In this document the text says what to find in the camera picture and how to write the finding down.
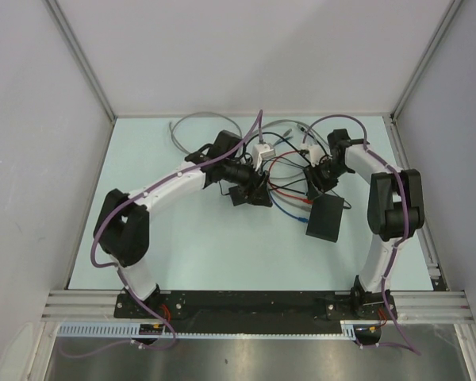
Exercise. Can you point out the aluminium front frame rail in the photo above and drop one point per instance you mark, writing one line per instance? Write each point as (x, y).
(413, 307)

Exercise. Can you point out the black ethernet cable teal plug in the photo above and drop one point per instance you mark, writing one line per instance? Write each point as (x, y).
(283, 186)

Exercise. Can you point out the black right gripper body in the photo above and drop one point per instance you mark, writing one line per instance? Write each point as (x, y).
(326, 173)

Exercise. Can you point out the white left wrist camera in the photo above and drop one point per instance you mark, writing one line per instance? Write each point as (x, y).
(262, 152)

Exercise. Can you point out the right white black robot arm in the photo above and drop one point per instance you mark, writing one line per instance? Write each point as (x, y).
(395, 211)

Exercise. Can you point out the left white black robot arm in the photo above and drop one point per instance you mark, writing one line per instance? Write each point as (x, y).
(123, 228)

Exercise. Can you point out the left aluminium corner post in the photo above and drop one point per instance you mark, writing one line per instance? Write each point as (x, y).
(76, 50)

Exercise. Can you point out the white slotted cable duct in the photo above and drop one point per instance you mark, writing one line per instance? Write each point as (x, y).
(140, 330)

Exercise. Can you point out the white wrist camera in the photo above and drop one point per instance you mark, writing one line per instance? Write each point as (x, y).
(262, 152)
(314, 153)

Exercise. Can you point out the black Mercury network switch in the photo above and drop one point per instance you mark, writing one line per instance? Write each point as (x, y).
(325, 218)

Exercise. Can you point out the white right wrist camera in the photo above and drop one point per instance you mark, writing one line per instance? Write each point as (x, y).
(314, 153)

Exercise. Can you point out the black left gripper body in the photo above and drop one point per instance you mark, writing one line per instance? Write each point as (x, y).
(249, 190)

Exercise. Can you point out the small black adapter box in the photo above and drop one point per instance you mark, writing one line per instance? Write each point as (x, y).
(237, 196)

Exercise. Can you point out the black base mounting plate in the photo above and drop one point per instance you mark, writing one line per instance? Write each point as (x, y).
(259, 310)

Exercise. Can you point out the aluminium corner post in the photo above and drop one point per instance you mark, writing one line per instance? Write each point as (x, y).
(442, 29)
(76, 50)

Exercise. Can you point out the right aluminium corner post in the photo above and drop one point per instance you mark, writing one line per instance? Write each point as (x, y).
(442, 29)

